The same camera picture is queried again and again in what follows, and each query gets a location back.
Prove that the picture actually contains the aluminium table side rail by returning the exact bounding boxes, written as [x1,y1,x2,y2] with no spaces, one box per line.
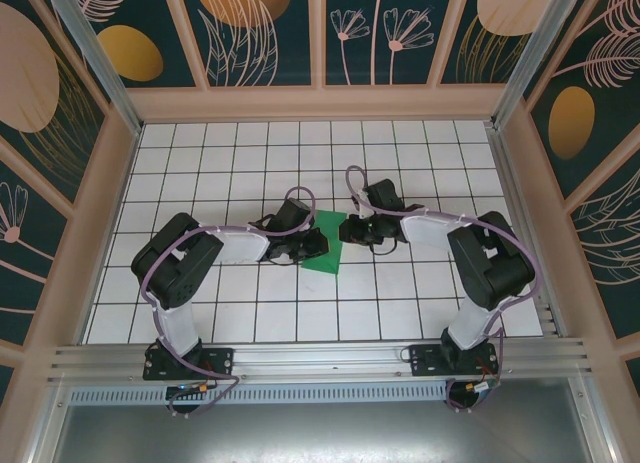
[485,122,571,339]

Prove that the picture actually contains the pink leaf outline wall panel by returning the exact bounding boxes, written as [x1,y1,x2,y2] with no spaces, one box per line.
[569,137,640,340]

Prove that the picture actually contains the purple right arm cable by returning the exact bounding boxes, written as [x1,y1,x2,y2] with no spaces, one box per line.
[345,165,544,415]

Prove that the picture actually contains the orange oval feather wall panel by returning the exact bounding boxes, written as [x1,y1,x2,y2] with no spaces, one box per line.
[522,0,640,194]

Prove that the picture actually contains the three flowers wall panel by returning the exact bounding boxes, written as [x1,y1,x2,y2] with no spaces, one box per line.
[324,0,456,88]

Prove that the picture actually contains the pale disc grass wall panel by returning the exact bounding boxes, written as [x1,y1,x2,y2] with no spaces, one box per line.
[438,0,546,86]

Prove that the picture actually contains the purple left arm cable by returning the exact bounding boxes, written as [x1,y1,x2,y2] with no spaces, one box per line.
[141,186,318,419]

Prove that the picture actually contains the grey metal sheet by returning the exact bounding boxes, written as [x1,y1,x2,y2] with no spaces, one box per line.
[49,401,599,463]

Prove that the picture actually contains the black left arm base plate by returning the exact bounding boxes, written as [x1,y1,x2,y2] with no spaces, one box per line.
[143,346,236,383]

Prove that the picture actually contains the small circuit board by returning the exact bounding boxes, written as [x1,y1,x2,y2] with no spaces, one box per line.
[166,381,217,400]
[462,379,503,398]

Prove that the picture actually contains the aluminium frame bar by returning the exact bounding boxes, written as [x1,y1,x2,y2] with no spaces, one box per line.
[22,385,69,463]
[574,366,620,463]

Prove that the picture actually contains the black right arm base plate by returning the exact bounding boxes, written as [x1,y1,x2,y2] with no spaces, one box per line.
[408,343,501,379]

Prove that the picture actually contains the orange disc leaves wall panel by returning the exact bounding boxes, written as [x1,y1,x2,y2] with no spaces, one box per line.
[178,0,315,88]

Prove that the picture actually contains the single flower wall panel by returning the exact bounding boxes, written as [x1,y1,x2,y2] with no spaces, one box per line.
[0,147,70,347]

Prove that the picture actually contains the green paper sheet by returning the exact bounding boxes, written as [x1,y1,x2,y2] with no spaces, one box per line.
[301,210,347,275]

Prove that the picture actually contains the aluminium mounting rail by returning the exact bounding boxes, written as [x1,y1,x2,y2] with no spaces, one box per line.
[46,336,596,388]

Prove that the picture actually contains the large pale disc wall panel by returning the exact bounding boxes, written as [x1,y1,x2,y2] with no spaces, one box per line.
[0,0,110,209]

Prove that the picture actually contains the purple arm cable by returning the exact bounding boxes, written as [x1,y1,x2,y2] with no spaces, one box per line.
[345,165,544,415]
[141,186,318,419]

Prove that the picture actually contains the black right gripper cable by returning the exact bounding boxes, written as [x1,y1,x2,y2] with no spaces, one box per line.
[369,235,400,257]

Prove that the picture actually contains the aluminium corner post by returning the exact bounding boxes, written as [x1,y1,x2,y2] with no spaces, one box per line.
[489,0,587,132]
[39,0,146,137]

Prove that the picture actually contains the slotted grey cable duct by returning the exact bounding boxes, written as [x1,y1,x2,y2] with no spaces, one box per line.
[67,382,454,405]

